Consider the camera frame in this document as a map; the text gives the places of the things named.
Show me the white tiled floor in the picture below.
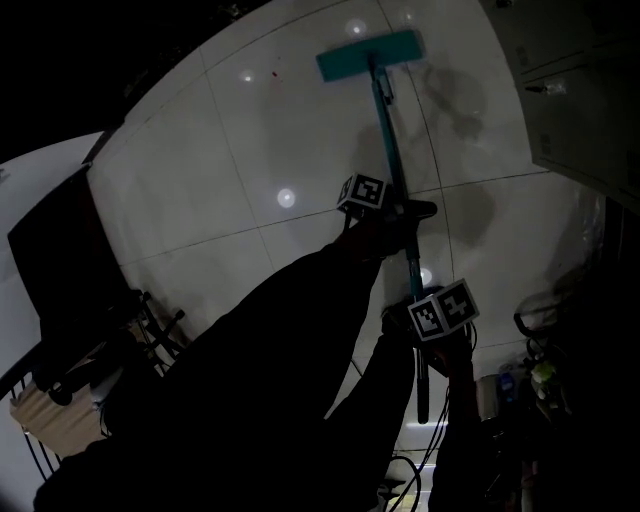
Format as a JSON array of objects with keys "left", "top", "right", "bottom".
[{"left": 79, "top": 0, "right": 609, "bottom": 471}]

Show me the steel bin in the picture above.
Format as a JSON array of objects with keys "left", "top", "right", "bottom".
[{"left": 474, "top": 374, "right": 501, "bottom": 421}]

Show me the black tripod stand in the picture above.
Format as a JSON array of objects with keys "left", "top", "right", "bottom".
[{"left": 133, "top": 289, "right": 187, "bottom": 372}]

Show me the wooden desk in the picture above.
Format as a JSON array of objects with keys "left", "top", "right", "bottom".
[{"left": 7, "top": 349, "right": 126, "bottom": 459}]

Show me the person's black top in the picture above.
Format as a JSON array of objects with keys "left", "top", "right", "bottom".
[{"left": 32, "top": 309, "right": 401, "bottom": 512}]

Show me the black monitor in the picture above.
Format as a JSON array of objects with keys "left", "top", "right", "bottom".
[{"left": 7, "top": 167, "right": 137, "bottom": 341}]

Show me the person's right forearm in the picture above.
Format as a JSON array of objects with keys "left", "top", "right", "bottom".
[{"left": 428, "top": 344, "right": 477, "bottom": 506}]

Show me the blue-label bottle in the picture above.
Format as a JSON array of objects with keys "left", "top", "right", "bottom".
[{"left": 497, "top": 363, "right": 519, "bottom": 402}]

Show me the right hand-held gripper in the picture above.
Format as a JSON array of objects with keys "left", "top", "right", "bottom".
[{"left": 407, "top": 278, "right": 480, "bottom": 364}]

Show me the white cabinet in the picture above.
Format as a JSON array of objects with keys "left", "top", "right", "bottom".
[{"left": 479, "top": 0, "right": 640, "bottom": 211}]

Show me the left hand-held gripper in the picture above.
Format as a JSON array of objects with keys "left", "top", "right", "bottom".
[{"left": 336, "top": 172, "right": 439, "bottom": 231}]

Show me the black round frame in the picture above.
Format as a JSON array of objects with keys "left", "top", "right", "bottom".
[{"left": 513, "top": 293, "right": 554, "bottom": 334}]

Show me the person's left forearm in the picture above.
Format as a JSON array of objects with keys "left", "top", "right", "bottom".
[{"left": 269, "top": 214, "right": 389, "bottom": 331}]

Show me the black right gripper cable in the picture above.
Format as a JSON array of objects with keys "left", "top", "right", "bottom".
[{"left": 382, "top": 389, "right": 451, "bottom": 512}]

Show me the teal mop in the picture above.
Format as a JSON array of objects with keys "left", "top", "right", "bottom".
[{"left": 315, "top": 29, "right": 431, "bottom": 425}]

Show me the black ring-shaped tool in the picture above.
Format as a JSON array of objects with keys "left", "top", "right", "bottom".
[{"left": 47, "top": 382, "right": 74, "bottom": 407}]

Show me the pale green plant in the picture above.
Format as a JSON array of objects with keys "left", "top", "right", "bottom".
[{"left": 530, "top": 358, "right": 559, "bottom": 399}]

